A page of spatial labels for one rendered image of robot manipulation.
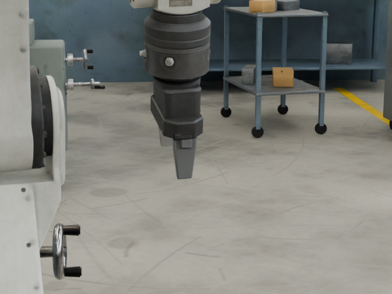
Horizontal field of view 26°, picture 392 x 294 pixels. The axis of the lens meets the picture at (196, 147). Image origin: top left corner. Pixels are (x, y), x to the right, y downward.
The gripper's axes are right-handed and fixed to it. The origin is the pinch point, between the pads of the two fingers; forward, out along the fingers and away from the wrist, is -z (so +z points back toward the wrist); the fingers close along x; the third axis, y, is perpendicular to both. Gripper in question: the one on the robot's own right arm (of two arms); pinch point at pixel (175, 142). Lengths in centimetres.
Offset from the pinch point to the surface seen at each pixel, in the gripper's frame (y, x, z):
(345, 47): -289, 575, -194
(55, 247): 15, 43, -42
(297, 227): -106, 208, -148
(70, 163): -17, 351, -176
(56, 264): 15, 42, -45
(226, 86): -146, 470, -181
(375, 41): -335, 608, -201
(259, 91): -148, 397, -158
